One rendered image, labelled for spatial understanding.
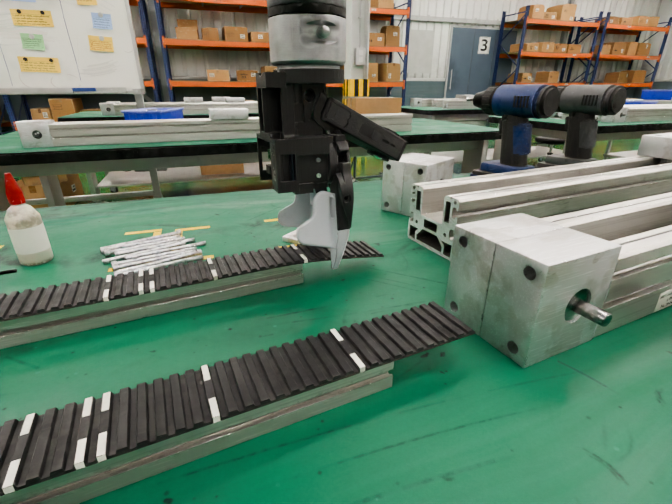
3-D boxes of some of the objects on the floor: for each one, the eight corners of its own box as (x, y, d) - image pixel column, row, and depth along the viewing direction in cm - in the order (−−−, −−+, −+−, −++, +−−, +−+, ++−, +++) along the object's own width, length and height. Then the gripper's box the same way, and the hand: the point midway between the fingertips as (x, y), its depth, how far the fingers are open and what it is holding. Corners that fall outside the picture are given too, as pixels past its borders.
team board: (-94, 262, 234) (-309, -167, 156) (-49, 235, 277) (-200, -112, 199) (168, 234, 279) (103, -110, 201) (171, 214, 322) (119, -75, 244)
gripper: (245, 71, 41) (261, 251, 50) (278, 65, 31) (291, 292, 40) (318, 72, 45) (321, 240, 53) (369, 67, 35) (363, 276, 43)
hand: (330, 249), depth 47 cm, fingers closed on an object, 5 cm apart
